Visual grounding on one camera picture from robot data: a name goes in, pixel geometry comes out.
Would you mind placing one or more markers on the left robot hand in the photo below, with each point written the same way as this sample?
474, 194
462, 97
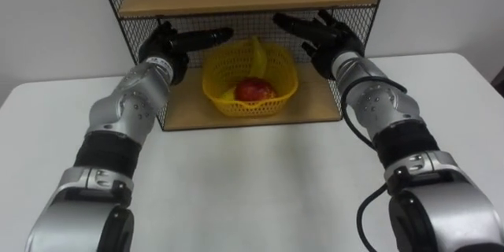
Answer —
169, 45

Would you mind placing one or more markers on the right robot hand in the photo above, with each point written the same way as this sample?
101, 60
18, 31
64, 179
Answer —
330, 39

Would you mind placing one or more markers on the yellow plastic mesh basket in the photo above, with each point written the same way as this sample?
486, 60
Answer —
228, 67

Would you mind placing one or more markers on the yellow banana soft toy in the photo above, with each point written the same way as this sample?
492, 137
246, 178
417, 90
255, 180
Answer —
258, 57

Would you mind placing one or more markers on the red apple soft toy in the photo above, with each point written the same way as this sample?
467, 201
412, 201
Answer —
255, 90

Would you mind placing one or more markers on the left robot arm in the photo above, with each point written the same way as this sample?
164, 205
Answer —
130, 106

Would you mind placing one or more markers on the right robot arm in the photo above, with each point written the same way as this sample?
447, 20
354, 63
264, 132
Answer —
393, 106

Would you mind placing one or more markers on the white desk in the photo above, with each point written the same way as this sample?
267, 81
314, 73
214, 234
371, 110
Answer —
252, 189

